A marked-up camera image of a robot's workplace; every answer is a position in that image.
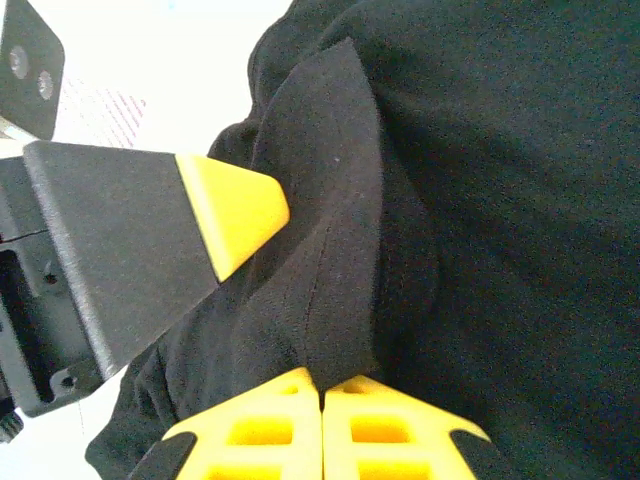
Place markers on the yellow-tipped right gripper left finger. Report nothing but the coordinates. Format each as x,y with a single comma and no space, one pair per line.
260,440

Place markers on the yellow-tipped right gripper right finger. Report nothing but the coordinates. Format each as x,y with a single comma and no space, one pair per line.
390,440

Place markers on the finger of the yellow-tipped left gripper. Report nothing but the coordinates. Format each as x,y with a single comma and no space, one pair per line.
140,230

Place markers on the black floral print t-shirt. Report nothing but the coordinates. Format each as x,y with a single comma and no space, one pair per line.
475,225

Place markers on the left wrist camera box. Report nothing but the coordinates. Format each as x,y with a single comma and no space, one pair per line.
30,70

